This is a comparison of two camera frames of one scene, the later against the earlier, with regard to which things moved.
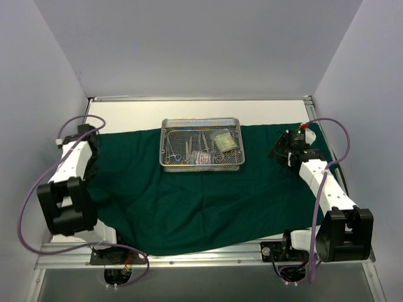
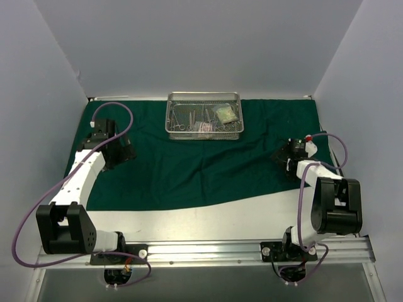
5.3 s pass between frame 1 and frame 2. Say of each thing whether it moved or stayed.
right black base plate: stayed
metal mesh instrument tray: moved
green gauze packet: moved
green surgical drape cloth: moved
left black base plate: stayed
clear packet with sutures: moved
